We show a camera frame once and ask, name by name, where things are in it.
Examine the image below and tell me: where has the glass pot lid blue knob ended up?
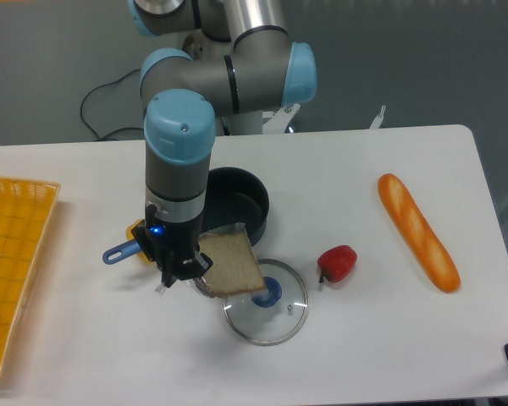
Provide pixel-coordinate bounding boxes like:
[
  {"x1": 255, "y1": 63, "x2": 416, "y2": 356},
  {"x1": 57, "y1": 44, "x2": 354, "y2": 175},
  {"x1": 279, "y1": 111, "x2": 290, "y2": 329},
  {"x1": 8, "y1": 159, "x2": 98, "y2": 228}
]
[{"x1": 223, "y1": 259, "x2": 309, "y2": 346}]

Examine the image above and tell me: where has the black cable on floor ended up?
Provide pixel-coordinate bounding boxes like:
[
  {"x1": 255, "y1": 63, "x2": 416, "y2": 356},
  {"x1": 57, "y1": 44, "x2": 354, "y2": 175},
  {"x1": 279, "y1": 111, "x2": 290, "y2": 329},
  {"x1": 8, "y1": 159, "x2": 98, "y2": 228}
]
[{"x1": 80, "y1": 69, "x2": 146, "y2": 142}]

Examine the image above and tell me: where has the orange toy baguette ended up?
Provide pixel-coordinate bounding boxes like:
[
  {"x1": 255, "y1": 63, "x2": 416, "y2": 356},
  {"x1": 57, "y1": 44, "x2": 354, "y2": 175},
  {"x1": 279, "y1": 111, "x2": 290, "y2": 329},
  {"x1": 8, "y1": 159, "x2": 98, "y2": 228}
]
[{"x1": 377, "y1": 173, "x2": 461, "y2": 294}]

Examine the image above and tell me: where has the yellow woven basket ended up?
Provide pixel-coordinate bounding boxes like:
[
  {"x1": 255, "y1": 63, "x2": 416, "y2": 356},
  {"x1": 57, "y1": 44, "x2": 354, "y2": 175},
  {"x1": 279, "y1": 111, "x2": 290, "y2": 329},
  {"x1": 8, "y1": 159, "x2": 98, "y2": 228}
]
[{"x1": 0, "y1": 177, "x2": 61, "y2": 376}]

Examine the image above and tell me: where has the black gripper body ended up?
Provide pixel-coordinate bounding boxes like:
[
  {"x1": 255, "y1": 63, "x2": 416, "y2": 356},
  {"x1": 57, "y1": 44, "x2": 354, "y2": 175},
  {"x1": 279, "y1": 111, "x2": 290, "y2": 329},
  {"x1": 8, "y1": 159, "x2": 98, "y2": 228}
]
[{"x1": 134, "y1": 206, "x2": 202, "y2": 273}]

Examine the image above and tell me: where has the dark blue pot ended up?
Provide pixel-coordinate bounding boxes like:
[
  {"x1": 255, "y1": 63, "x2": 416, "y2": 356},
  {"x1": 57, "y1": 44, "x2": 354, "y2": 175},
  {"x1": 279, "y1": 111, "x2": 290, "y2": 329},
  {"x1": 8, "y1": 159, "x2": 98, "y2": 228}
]
[{"x1": 102, "y1": 167, "x2": 271, "y2": 266}]

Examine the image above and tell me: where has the orange yellow toy piece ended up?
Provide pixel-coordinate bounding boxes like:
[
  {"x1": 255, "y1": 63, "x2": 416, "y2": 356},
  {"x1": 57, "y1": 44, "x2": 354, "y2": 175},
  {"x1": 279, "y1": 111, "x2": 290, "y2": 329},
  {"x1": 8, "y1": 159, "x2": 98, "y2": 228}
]
[{"x1": 124, "y1": 218, "x2": 154, "y2": 268}]

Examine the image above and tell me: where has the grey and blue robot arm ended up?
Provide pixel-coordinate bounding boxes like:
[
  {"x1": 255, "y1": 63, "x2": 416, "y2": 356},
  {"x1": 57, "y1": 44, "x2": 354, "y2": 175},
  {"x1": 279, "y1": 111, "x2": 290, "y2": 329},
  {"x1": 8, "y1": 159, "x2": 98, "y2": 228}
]
[{"x1": 129, "y1": 1, "x2": 318, "y2": 289}]

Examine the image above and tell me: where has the slice of toast bread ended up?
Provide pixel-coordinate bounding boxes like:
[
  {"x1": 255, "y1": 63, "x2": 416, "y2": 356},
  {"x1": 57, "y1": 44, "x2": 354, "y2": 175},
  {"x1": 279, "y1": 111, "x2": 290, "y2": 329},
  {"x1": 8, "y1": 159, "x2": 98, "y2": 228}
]
[{"x1": 192, "y1": 222, "x2": 267, "y2": 299}]

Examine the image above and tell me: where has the red toy pepper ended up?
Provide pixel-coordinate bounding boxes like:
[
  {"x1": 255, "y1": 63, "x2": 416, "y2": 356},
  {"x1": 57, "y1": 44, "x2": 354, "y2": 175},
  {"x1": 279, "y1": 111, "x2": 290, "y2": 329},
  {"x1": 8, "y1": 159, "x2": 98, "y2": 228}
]
[{"x1": 317, "y1": 245, "x2": 358, "y2": 283}]

